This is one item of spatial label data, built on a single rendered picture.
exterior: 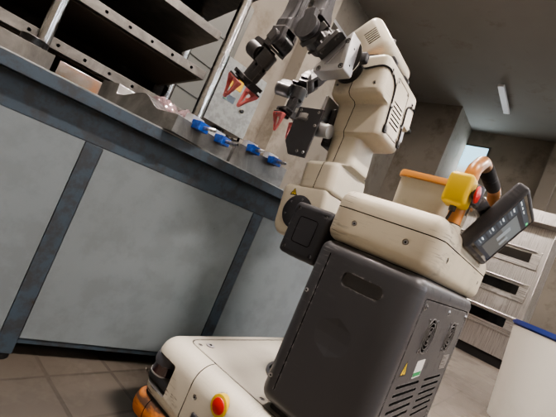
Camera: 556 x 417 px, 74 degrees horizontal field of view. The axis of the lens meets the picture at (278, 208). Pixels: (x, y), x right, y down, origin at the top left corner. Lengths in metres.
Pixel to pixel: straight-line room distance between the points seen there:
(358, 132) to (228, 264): 0.71
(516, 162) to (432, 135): 2.25
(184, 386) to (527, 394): 2.56
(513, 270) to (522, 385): 3.43
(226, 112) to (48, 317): 1.51
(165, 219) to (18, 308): 0.48
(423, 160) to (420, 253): 9.52
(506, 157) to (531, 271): 5.43
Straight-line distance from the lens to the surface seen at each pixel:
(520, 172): 11.23
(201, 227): 1.37
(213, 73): 2.20
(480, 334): 6.46
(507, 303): 6.43
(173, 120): 1.19
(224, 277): 1.49
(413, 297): 0.77
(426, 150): 10.35
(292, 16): 1.33
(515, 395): 3.24
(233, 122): 2.38
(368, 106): 1.18
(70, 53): 2.06
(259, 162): 1.46
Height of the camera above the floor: 0.67
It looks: 2 degrees up
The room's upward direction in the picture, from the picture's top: 23 degrees clockwise
